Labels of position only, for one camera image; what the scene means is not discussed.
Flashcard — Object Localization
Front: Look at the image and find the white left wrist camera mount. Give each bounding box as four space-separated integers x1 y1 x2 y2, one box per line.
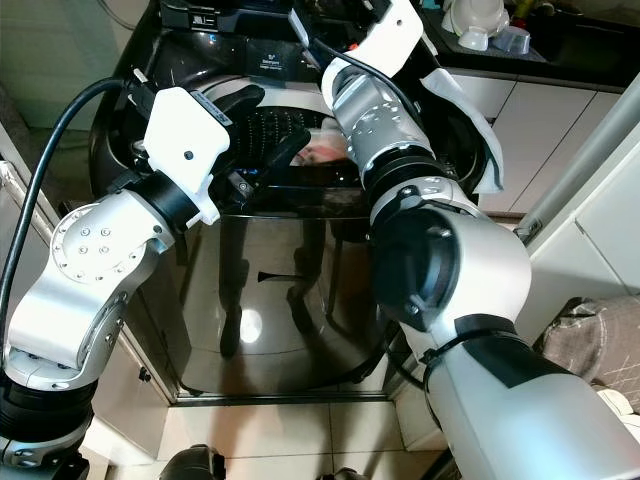
143 87 229 226

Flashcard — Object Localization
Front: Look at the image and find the grey patterned fabric bag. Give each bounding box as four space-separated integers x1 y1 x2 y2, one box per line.
535 295 640 411

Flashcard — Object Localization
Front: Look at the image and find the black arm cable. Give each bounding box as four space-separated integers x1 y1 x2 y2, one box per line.
0 75 161 331
288 8 421 121

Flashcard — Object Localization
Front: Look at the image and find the white cloth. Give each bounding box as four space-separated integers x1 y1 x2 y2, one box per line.
420 70 506 196

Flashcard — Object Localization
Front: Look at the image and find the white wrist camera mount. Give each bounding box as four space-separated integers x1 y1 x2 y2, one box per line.
310 0 424 71
143 87 229 226

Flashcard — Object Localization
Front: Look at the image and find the white drawer cabinet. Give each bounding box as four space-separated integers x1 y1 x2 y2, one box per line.
480 80 640 216

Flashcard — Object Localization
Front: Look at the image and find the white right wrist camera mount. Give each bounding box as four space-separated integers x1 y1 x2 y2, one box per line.
310 0 424 71

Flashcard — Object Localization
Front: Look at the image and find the clear plastic cup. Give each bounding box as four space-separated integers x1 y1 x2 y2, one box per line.
493 25 533 58

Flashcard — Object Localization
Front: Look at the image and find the white door frame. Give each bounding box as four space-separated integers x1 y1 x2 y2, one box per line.
520 60 640 246

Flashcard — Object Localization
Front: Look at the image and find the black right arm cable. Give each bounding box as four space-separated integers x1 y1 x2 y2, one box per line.
288 8 421 121

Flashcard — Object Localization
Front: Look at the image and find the black robot right foot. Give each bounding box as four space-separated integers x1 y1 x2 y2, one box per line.
325 465 366 480

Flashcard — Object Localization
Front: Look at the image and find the pink garment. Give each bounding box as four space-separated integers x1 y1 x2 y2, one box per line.
290 135 353 167

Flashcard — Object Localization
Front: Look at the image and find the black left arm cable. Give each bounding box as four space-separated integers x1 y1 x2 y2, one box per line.
0 75 161 331

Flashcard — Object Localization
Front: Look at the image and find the black looped cable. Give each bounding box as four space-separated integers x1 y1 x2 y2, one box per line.
380 330 436 393

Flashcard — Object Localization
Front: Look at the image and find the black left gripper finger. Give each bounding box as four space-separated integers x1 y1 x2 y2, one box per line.
215 84 267 117
245 133 313 196

